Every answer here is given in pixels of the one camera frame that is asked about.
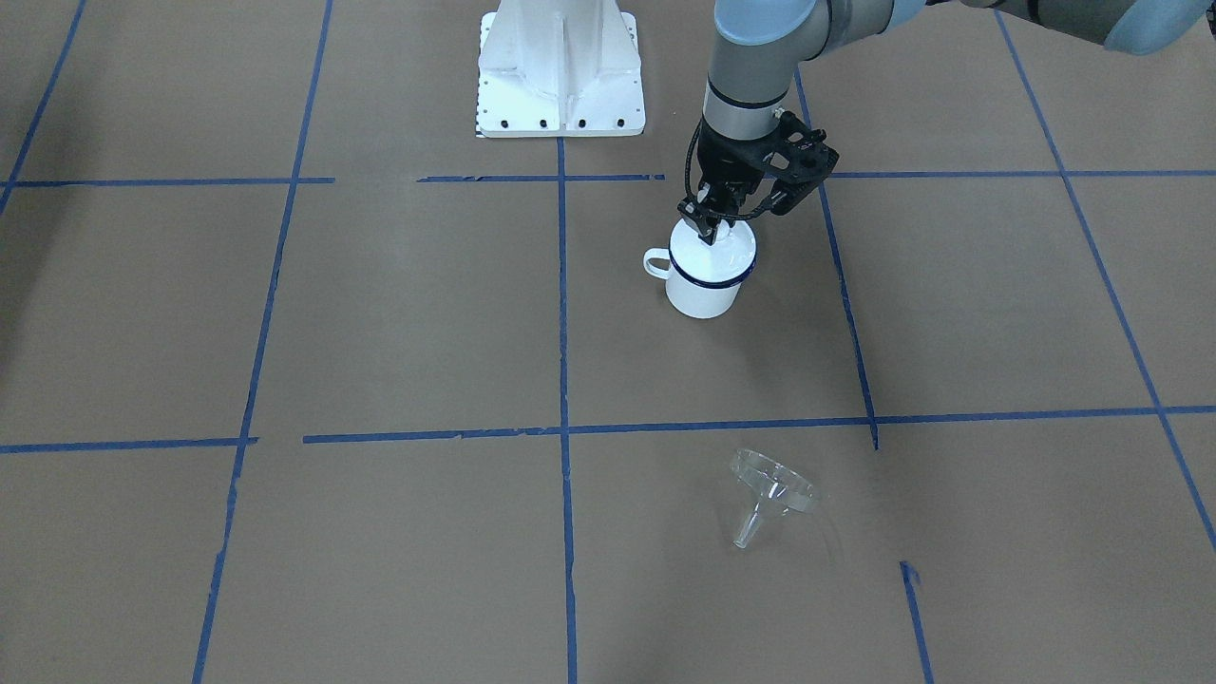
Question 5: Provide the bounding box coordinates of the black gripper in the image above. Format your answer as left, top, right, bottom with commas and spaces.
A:
677, 120, 789, 246

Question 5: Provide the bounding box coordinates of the clear glass funnel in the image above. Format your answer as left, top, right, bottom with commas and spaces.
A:
731, 447, 824, 549

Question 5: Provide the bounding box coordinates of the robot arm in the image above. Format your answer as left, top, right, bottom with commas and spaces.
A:
680, 1, 1211, 245

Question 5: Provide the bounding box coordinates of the white enamel mug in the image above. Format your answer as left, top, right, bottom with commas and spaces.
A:
642, 219, 758, 319

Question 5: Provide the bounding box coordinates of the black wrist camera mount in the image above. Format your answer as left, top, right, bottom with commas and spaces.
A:
761, 111, 839, 215

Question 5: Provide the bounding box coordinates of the white camera pedestal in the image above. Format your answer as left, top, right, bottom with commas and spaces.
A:
475, 1, 647, 139

